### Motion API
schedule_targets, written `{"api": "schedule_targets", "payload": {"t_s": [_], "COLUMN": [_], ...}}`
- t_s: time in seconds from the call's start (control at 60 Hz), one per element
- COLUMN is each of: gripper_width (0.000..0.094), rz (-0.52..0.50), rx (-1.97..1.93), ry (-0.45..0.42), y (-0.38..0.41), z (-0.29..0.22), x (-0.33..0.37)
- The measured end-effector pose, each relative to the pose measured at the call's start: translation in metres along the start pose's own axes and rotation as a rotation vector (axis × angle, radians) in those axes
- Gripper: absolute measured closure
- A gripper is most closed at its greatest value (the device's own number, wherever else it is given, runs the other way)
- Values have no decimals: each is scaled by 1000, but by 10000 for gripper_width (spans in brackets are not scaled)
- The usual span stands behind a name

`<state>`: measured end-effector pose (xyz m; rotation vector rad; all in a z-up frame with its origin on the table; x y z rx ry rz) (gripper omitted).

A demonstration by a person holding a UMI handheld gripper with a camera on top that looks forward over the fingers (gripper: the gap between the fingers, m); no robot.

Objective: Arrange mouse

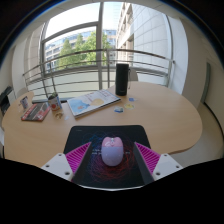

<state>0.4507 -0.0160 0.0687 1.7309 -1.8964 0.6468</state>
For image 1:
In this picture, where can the small blue sticker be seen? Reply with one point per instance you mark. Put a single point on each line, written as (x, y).
(131, 99)

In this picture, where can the light blue illustrated book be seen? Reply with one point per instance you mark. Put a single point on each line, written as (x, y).
(93, 102)

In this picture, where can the black office printer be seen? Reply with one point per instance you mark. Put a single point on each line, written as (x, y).
(6, 100)

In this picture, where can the red magazine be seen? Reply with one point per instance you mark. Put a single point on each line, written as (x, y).
(36, 111)

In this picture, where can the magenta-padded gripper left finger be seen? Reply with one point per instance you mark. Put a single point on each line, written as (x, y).
(77, 156)

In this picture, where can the metal balcony railing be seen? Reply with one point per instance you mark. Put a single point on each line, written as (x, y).
(100, 51)

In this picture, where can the yellow round sticker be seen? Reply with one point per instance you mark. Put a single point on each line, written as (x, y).
(129, 106)

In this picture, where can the blue round sticker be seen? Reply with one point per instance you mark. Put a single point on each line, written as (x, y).
(118, 109)

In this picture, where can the lilac computer mouse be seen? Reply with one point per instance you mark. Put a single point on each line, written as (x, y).
(112, 151)

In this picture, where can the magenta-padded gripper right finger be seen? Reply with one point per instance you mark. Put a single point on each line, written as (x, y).
(148, 157)

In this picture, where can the black printed mouse pad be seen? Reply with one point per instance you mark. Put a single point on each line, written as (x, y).
(106, 131)

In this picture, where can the black cylindrical tumbler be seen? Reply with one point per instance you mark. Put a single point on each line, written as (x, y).
(122, 79)

